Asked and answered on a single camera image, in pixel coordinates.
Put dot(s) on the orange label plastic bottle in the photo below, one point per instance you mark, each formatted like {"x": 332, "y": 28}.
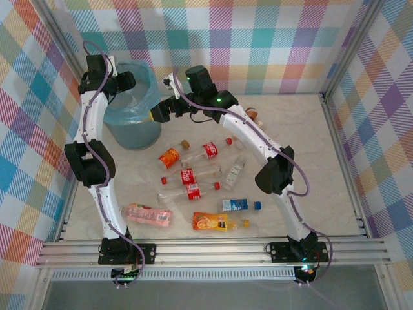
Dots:
{"x": 169, "y": 157}

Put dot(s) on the brown plastic bottle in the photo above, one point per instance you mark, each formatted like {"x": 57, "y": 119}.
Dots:
{"x": 252, "y": 112}

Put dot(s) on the red label cola bottle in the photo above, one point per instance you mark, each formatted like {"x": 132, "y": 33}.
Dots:
{"x": 193, "y": 190}
{"x": 210, "y": 150}
{"x": 186, "y": 175}

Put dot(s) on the small white paper tag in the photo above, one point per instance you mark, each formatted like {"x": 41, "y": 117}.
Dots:
{"x": 258, "y": 123}

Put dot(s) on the clear bottle white green label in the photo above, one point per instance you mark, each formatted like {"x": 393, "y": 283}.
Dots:
{"x": 233, "y": 174}

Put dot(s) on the pink label plastic bottle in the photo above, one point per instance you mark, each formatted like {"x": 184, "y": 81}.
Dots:
{"x": 148, "y": 214}

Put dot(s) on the orange juice bottle yellow cap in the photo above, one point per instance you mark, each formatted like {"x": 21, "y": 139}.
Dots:
{"x": 209, "y": 222}

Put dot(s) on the blue label water bottle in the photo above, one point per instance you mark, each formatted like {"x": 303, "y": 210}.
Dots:
{"x": 237, "y": 205}

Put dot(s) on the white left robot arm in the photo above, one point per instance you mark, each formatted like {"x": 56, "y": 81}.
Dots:
{"x": 93, "y": 116}

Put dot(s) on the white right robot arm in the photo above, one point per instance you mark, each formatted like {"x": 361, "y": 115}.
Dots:
{"x": 245, "y": 129}

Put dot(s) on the blue bin liner bag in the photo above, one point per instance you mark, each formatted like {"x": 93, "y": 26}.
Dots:
{"x": 150, "y": 93}

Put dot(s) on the grey plastic bin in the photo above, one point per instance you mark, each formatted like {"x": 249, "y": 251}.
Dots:
{"x": 135, "y": 135}

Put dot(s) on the left control board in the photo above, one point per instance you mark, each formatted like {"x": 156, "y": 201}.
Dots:
{"x": 127, "y": 276}

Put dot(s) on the control board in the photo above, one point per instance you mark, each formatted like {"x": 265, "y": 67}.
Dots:
{"x": 306, "y": 271}
{"x": 127, "y": 276}

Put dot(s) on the right control board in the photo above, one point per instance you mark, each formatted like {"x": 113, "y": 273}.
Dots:
{"x": 306, "y": 271}

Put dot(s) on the plaid cloth wall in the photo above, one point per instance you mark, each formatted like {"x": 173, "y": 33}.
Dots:
{"x": 242, "y": 42}
{"x": 26, "y": 97}
{"x": 387, "y": 129}

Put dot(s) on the aluminium frame post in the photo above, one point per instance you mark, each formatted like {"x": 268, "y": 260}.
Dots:
{"x": 60, "y": 35}
{"x": 351, "y": 48}

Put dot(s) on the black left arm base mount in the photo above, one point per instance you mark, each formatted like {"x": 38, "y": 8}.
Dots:
{"x": 148, "y": 253}

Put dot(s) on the aluminium side rail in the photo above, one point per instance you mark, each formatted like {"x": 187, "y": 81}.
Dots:
{"x": 66, "y": 226}
{"x": 345, "y": 168}

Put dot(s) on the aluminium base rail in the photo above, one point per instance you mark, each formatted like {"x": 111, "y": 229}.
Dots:
{"x": 209, "y": 252}

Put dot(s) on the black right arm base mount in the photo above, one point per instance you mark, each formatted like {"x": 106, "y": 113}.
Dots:
{"x": 279, "y": 252}

